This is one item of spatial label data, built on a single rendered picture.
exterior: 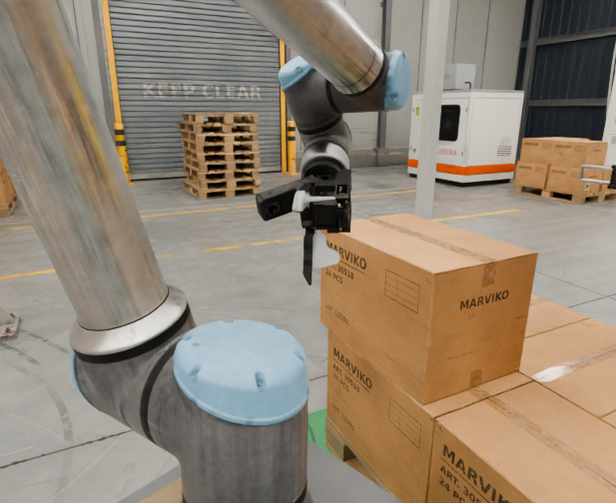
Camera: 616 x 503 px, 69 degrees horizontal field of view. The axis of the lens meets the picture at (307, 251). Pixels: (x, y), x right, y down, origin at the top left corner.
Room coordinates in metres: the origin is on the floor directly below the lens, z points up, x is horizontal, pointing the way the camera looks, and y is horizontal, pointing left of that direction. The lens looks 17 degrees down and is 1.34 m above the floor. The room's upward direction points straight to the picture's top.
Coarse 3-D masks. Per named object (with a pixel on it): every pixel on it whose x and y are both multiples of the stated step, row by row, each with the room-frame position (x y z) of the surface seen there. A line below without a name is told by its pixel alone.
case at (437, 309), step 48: (336, 240) 1.51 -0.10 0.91; (384, 240) 1.39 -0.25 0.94; (432, 240) 1.39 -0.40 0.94; (480, 240) 1.39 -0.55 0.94; (336, 288) 1.50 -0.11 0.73; (384, 288) 1.26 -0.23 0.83; (432, 288) 1.08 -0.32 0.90; (480, 288) 1.16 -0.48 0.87; (528, 288) 1.25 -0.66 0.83; (384, 336) 1.25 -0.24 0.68; (432, 336) 1.08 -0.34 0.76; (480, 336) 1.17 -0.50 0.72; (432, 384) 1.09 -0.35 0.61; (480, 384) 1.18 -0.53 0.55
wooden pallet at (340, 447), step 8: (328, 424) 1.54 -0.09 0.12; (328, 432) 1.54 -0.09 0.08; (336, 432) 1.49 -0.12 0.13; (328, 440) 1.54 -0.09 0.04; (336, 440) 1.48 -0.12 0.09; (344, 440) 1.43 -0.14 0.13; (336, 448) 1.48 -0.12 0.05; (344, 448) 1.44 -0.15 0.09; (352, 448) 1.38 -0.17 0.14; (336, 456) 1.48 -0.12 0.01; (344, 456) 1.44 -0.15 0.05; (352, 456) 1.46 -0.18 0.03; (360, 456) 1.34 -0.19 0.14; (352, 464) 1.43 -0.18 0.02; (360, 464) 1.43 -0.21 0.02; (360, 472) 1.39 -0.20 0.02; (368, 472) 1.39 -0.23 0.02; (376, 480) 1.24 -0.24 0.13; (384, 488) 1.20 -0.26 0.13
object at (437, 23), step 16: (432, 0) 4.11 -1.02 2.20; (448, 0) 4.08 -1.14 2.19; (432, 16) 4.10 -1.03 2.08; (448, 16) 4.09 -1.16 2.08; (432, 32) 4.08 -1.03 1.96; (432, 48) 4.07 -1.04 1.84; (432, 64) 4.06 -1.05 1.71; (432, 80) 4.04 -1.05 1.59; (432, 96) 4.04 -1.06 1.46; (432, 112) 4.05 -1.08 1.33; (432, 128) 4.06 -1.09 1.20; (432, 144) 4.06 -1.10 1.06; (432, 160) 4.07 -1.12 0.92; (432, 176) 4.08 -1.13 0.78; (416, 192) 4.13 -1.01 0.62; (432, 192) 4.08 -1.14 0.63; (416, 208) 4.12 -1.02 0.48
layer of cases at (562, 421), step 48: (336, 336) 1.50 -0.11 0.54; (528, 336) 1.50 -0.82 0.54; (576, 336) 1.49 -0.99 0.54; (336, 384) 1.50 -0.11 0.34; (384, 384) 1.23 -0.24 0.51; (528, 384) 1.19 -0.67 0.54; (576, 384) 1.19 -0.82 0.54; (384, 432) 1.22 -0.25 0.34; (432, 432) 1.04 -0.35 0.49; (480, 432) 0.97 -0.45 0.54; (528, 432) 0.97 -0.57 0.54; (576, 432) 0.97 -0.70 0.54; (384, 480) 1.21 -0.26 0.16; (432, 480) 1.02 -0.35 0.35; (480, 480) 0.88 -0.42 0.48; (528, 480) 0.81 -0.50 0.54; (576, 480) 0.81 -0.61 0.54
